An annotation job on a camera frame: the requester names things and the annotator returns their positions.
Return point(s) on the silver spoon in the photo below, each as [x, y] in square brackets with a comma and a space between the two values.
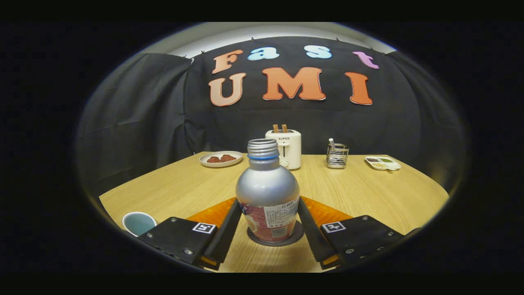
[332, 143]

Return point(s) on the white round plate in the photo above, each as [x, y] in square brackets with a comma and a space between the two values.
[221, 164]

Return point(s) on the silver bottle with red label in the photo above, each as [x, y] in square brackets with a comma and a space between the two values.
[266, 188]

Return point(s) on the dark brown round coaster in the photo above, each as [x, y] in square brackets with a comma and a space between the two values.
[297, 235]

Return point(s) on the red meat piece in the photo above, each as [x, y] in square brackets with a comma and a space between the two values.
[228, 157]
[213, 159]

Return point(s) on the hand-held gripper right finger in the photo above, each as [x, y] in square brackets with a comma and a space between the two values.
[313, 239]

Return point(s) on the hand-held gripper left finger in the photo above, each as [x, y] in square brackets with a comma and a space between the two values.
[227, 237]

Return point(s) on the black backdrop cloth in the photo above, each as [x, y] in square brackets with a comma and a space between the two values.
[123, 123]

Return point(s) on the wooden table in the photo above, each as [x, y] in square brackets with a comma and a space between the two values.
[368, 196]

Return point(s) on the white cup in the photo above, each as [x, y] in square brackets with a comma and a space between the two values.
[138, 223]

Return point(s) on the white toaster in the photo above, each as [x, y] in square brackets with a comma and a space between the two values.
[291, 149]

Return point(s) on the white divided tray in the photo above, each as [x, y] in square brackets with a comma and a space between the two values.
[382, 163]

